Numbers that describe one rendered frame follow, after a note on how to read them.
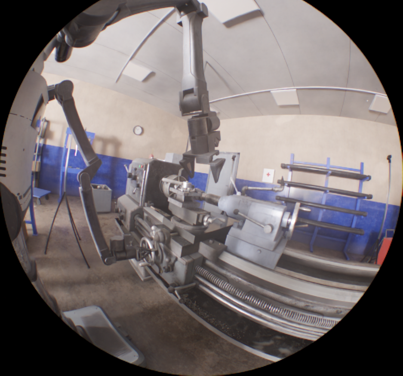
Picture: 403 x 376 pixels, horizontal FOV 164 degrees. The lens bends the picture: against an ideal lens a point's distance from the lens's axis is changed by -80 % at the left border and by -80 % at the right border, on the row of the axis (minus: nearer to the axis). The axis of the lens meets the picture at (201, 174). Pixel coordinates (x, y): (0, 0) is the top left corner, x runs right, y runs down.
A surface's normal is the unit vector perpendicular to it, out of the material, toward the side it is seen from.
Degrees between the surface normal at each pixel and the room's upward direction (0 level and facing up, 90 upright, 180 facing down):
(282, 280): 36
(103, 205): 90
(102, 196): 90
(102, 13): 90
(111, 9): 90
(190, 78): 112
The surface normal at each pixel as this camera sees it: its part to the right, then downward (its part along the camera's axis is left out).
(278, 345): 0.18, -0.98
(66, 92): 0.80, 0.00
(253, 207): -0.64, -0.25
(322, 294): -0.26, -0.87
